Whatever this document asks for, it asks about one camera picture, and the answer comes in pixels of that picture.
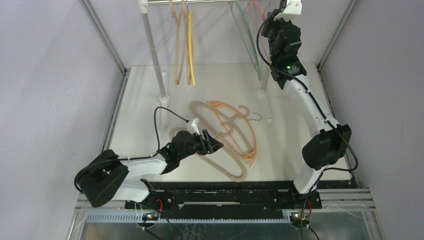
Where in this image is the yellow wire hanger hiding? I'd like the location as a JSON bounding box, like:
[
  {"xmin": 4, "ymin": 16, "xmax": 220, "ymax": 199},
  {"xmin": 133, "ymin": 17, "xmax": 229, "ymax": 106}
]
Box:
[{"xmin": 185, "ymin": 3, "xmax": 196, "ymax": 86}]

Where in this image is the black camera cable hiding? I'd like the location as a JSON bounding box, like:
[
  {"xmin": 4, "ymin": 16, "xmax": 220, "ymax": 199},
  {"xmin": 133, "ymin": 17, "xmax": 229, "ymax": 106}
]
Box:
[
  {"xmin": 255, "ymin": 13, "xmax": 360, "ymax": 240},
  {"xmin": 73, "ymin": 105, "xmax": 191, "ymax": 195}
]

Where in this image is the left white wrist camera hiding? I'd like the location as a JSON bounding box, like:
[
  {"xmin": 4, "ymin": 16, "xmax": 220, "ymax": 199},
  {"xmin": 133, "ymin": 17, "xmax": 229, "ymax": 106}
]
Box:
[{"xmin": 186, "ymin": 117, "xmax": 200, "ymax": 136}]

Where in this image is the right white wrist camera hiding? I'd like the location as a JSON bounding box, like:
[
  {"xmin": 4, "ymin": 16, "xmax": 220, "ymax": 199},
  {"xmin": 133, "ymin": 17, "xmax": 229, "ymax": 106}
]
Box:
[{"xmin": 273, "ymin": 0, "xmax": 303, "ymax": 21}]

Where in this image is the right black camera cable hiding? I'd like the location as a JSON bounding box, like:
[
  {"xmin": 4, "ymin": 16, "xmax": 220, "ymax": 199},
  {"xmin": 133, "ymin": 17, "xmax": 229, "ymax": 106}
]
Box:
[{"xmin": 255, "ymin": 13, "xmax": 360, "ymax": 240}]

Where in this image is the orange wire hanger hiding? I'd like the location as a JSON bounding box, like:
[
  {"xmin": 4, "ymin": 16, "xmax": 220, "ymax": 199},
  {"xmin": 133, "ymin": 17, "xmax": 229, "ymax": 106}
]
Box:
[{"xmin": 206, "ymin": 101, "xmax": 258, "ymax": 169}]

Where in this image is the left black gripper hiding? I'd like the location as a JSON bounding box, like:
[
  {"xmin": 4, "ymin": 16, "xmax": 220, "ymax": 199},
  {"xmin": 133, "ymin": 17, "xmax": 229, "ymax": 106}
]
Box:
[{"xmin": 178, "ymin": 129, "xmax": 223, "ymax": 161}]

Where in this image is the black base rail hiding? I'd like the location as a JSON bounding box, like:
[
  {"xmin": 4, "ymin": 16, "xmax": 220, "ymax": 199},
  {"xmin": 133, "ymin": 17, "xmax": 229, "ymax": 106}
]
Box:
[{"xmin": 124, "ymin": 181, "xmax": 323, "ymax": 220}]

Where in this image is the left black camera cable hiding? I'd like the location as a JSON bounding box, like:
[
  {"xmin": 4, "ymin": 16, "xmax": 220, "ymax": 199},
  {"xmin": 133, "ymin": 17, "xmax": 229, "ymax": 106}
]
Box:
[{"xmin": 73, "ymin": 105, "xmax": 191, "ymax": 195}]

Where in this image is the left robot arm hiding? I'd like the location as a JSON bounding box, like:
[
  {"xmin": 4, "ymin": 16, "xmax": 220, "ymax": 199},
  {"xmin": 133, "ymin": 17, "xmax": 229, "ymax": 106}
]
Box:
[{"xmin": 74, "ymin": 129, "xmax": 224, "ymax": 209}]

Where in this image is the pink wire hanger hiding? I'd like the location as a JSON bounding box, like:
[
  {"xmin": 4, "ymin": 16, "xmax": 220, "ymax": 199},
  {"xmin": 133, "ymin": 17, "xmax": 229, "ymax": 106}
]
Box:
[{"xmin": 247, "ymin": 0, "xmax": 270, "ymax": 62}]

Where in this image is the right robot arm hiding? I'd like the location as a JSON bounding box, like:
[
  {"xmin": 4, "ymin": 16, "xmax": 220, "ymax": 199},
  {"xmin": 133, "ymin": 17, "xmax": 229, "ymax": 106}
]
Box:
[{"xmin": 256, "ymin": 1, "xmax": 352, "ymax": 208}]

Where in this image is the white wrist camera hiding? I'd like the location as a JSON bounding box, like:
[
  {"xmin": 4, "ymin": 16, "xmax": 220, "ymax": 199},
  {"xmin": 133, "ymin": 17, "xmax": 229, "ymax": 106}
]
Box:
[
  {"xmin": 273, "ymin": 0, "xmax": 303, "ymax": 21},
  {"xmin": 186, "ymin": 117, "xmax": 200, "ymax": 136}
]

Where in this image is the green wire hanger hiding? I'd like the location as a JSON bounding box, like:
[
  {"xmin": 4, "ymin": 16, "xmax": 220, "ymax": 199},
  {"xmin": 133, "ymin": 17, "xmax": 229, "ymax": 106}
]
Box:
[{"xmin": 229, "ymin": 1, "xmax": 262, "ymax": 82}]

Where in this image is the white metal clothes rack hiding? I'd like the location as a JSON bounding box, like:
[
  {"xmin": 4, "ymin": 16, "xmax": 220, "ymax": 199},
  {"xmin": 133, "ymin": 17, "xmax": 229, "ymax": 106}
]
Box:
[{"xmin": 137, "ymin": 0, "xmax": 273, "ymax": 129}]

